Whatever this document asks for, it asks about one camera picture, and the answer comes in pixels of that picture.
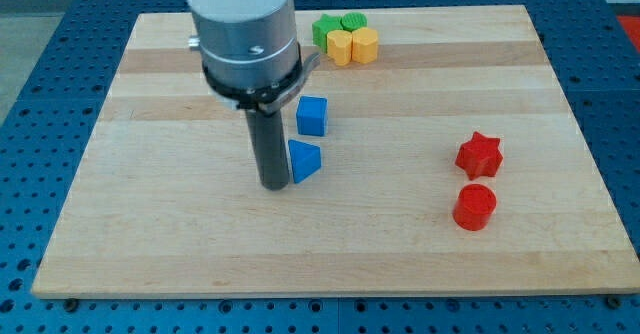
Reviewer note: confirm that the light wooden board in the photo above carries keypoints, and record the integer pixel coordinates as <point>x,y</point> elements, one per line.
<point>167,203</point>

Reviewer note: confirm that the yellow heart block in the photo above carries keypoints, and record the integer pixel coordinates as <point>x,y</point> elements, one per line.
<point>339,46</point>

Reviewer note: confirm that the green cylinder block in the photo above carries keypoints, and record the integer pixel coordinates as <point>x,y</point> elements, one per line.
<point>353,21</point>

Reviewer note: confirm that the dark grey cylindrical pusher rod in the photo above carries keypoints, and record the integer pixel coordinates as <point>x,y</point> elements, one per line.
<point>268,143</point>

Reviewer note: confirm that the blue cube block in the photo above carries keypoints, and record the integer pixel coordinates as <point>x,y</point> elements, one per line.
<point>311,116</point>

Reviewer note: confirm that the red star block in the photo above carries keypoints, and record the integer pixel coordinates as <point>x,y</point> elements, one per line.
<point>480,156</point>

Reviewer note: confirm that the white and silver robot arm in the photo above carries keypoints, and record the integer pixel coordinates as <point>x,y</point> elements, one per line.
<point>252,59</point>

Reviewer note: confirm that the red cylinder block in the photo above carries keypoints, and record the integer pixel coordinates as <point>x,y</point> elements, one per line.
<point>474,207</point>

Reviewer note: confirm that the green star block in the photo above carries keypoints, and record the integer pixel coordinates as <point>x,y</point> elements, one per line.
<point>321,27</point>

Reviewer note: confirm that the yellow hexagon block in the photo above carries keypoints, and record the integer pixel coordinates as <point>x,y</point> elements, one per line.
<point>365,44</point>

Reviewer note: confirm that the blue triangle block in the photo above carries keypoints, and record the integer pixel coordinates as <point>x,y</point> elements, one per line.
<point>306,159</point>

